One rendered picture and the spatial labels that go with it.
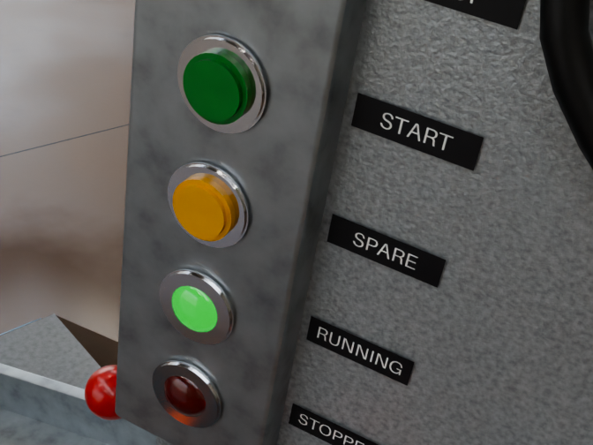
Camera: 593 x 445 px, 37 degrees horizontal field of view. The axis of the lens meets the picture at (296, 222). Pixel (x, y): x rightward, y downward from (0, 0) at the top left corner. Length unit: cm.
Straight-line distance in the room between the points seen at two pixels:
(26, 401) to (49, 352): 24
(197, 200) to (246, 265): 3
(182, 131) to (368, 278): 9
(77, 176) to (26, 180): 16
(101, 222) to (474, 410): 237
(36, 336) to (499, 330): 81
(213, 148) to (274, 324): 8
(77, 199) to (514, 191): 252
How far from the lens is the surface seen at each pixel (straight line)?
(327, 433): 40
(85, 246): 260
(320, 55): 29
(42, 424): 83
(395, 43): 30
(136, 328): 40
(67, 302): 241
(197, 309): 36
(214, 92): 31
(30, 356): 107
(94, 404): 53
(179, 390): 40
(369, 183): 32
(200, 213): 33
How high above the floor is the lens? 156
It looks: 34 degrees down
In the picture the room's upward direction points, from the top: 10 degrees clockwise
